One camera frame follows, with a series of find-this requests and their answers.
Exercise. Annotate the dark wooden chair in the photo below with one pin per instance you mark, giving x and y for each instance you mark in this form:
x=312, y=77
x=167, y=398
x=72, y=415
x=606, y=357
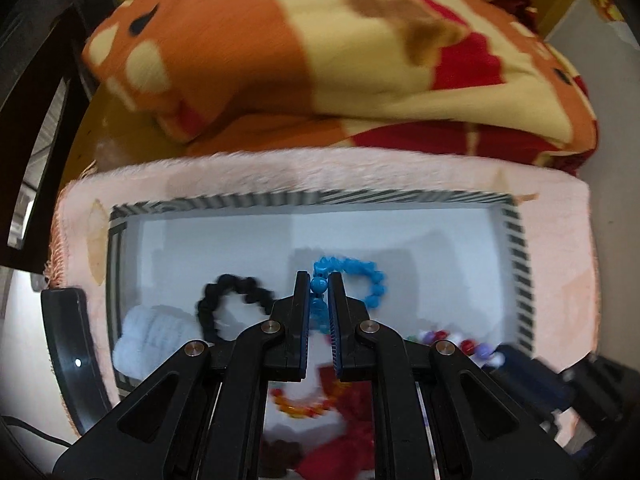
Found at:
x=29, y=80

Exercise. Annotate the pink quilted bed cover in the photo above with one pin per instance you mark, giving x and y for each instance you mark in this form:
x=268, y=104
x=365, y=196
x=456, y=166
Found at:
x=553, y=206

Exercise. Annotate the black smartphone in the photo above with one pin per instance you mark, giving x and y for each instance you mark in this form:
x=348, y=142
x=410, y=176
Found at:
x=66, y=324

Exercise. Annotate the red gold wall decoration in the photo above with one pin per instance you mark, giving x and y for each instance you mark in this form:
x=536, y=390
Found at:
x=608, y=11

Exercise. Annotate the striped shallow box tray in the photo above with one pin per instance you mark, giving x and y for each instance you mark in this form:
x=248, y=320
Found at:
x=426, y=267

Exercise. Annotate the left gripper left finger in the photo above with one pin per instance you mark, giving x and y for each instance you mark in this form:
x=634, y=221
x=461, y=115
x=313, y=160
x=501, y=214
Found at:
x=200, y=414

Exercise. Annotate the orange yellow folded blanket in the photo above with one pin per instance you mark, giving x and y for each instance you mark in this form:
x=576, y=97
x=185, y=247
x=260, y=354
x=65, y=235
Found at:
x=459, y=77

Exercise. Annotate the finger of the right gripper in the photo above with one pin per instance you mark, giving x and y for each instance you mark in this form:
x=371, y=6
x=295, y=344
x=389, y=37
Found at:
x=530, y=382

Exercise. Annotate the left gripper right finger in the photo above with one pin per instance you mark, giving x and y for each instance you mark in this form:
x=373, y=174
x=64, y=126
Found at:
x=436, y=414

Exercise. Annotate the brown scrunchie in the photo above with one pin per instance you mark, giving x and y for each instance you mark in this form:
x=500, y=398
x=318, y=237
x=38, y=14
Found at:
x=278, y=458

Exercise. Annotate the red satin bow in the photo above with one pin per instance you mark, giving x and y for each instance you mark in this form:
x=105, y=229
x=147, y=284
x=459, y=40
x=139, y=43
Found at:
x=346, y=456

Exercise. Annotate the light blue fluffy scrunchie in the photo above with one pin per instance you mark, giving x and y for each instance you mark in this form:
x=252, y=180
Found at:
x=150, y=336

